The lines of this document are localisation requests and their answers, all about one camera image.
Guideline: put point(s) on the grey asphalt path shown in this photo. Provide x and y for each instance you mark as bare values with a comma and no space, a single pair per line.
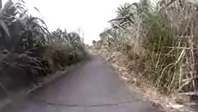
89,89

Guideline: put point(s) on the dry leaf litter verge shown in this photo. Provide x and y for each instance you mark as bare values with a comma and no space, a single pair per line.
146,88

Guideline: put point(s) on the row of dry flax bushes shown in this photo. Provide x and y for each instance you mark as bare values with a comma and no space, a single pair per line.
156,41

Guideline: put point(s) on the narrow leaf litter verge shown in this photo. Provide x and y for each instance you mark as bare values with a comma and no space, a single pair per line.
29,88

